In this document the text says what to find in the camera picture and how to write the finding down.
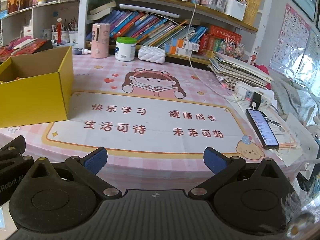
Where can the yellow cardboard box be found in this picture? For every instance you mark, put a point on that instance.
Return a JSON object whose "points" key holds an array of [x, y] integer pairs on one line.
{"points": [[36, 88]]}

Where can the white jar green lid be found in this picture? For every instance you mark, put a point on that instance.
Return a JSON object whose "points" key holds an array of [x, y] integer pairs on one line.
{"points": [[125, 48]]}

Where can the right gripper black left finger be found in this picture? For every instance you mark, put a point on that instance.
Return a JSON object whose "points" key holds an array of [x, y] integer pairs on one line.
{"points": [[85, 169]]}

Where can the white power strip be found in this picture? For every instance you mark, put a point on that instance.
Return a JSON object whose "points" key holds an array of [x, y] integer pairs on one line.
{"points": [[258, 98]]}

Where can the red boxed book set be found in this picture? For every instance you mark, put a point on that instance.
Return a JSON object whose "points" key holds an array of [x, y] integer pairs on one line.
{"points": [[216, 39]]}

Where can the black smartphone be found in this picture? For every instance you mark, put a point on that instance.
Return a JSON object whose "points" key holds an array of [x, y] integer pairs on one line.
{"points": [[262, 129]]}

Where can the wooden bookshelf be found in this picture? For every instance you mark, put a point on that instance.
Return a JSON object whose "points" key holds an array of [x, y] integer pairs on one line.
{"points": [[183, 11]]}

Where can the white pen holder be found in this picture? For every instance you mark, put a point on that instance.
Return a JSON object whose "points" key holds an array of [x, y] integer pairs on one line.
{"points": [[67, 37]]}

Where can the white quilted purse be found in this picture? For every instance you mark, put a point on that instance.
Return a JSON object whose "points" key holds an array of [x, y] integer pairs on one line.
{"points": [[151, 54]]}

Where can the orange white medicine box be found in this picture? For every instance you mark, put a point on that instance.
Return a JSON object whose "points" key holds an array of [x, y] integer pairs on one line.
{"points": [[181, 47]]}

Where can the black electronic keyboard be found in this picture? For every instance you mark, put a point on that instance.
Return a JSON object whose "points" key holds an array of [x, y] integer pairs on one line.
{"points": [[33, 47]]}

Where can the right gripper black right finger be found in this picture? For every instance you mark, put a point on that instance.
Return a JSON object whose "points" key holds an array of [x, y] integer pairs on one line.
{"points": [[224, 170]]}

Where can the stack of papers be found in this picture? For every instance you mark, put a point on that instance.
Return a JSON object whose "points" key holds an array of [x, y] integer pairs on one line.
{"points": [[230, 71]]}

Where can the red paper packets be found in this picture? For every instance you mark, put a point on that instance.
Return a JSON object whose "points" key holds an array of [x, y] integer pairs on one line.
{"points": [[20, 43]]}

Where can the white cubby shelf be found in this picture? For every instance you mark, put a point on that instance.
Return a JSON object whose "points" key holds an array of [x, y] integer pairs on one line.
{"points": [[37, 19]]}

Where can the pink cylindrical humidifier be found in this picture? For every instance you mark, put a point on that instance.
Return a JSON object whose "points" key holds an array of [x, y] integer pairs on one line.
{"points": [[100, 40]]}

